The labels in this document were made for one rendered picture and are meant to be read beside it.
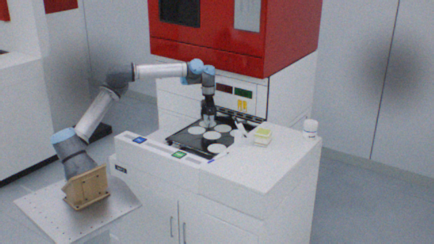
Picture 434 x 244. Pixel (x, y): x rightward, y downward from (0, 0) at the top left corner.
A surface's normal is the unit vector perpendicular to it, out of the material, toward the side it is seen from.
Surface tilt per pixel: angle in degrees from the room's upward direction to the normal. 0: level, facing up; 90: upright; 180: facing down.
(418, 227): 0
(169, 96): 90
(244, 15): 90
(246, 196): 90
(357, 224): 0
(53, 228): 0
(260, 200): 90
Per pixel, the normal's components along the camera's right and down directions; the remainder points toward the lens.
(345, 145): -0.57, 0.35
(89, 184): 0.73, 0.30
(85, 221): 0.01, -0.90
